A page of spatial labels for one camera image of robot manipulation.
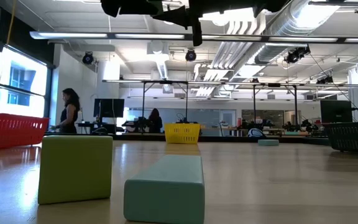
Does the silver ventilation duct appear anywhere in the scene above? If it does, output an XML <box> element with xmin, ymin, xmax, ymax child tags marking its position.
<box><xmin>233</xmin><ymin>0</ymin><xmax>343</xmax><ymax>74</ymax></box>

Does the large bright window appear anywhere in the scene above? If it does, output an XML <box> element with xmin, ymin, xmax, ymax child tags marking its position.
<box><xmin>0</xmin><ymin>45</ymin><xmax>48</xmax><ymax>119</ymax></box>

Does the long LED light bar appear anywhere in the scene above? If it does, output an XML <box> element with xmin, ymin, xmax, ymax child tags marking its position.
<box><xmin>29</xmin><ymin>30</ymin><xmax>358</xmax><ymax>45</ymax></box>

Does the red plastic basket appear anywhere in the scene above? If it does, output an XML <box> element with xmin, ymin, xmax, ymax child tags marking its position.
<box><xmin>0</xmin><ymin>111</ymin><xmax>50</xmax><ymax>152</ymax></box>

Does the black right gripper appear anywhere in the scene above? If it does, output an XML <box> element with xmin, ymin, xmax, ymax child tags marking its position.
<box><xmin>100</xmin><ymin>0</ymin><xmax>288</xmax><ymax>47</ymax></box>

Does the black computer monitor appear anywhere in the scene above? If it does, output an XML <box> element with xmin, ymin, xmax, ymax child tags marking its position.
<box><xmin>319</xmin><ymin>99</ymin><xmax>354</xmax><ymax>124</ymax></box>
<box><xmin>93</xmin><ymin>98</ymin><xmax>126</xmax><ymax>119</ymax></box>

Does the black gantry frame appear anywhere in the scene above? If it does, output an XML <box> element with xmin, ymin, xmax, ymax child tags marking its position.
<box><xmin>252</xmin><ymin>82</ymin><xmax>298</xmax><ymax>125</ymax></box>
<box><xmin>140</xmin><ymin>80</ymin><xmax>190</xmax><ymax>125</ymax></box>

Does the green wooden cube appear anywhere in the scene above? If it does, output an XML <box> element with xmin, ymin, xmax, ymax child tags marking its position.
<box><xmin>37</xmin><ymin>134</ymin><xmax>114</xmax><ymax>205</ymax></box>

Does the person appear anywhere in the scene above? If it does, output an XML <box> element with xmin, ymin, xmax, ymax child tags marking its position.
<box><xmin>53</xmin><ymin>87</ymin><xmax>81</xmax><ymax>135</ymax></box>
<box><xmin>147</xmin><ymin>108</ymin><xmax>164</xmax><ymax>134</ymax></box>

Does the black ceiling camera cluster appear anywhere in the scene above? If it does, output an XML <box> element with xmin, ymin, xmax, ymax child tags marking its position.
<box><xmin>283</xmin><ymin>45</ymin><xmax>311</xmax><ymax>65</ymax></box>
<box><xmin>315</xmin><ymin>75</ymin><xmax>334</xmax><ymax>85</ymax></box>

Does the white and blue round object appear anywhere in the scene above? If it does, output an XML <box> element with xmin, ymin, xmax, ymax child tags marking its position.
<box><xmin>247</xmin><ymin>127</ymin><xmax>267</xmax><ymax>139</ymax></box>

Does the black metal table frame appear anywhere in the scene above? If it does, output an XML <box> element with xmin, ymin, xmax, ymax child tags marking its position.
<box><xmin>44</xmin><ymin>132</ymin><xmax>332</xmax><ymax>146</ymax></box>

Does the turquoise flat wooden block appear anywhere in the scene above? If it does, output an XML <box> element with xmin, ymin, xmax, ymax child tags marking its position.
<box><xmin>257</xmin><ymin>138</ymin><xmax>280</xmax><ymax>147</ymax></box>

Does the yellow plastic basket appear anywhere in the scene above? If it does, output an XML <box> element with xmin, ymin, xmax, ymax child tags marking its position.
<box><xmin>163</xmin><ymin>123</ymin><xmax>201</xmax><ymax>145</ymax></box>

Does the black plastic basket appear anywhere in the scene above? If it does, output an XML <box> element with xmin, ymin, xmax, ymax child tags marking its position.
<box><xmin>323</xmin><ymin>121</ymin><xmax>358</xmax><ymax>154</ymax></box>

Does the turquoise long wooden block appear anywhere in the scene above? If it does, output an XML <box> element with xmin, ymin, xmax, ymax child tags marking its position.
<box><xmin>123</xmin><ymin>154</ymin><xmax>206</xmax><ymax>224</ymax></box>

